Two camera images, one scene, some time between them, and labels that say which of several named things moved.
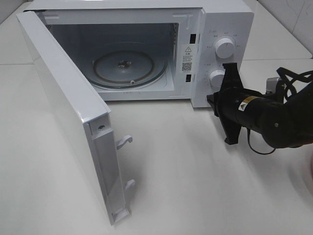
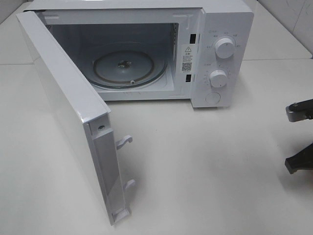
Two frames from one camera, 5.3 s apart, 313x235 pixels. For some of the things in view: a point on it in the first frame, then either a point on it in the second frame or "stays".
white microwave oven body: [154, 50] stays
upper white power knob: [225, 48] stays
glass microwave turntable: [129, 64] stays
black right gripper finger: [232, 131] -> [302, 160]
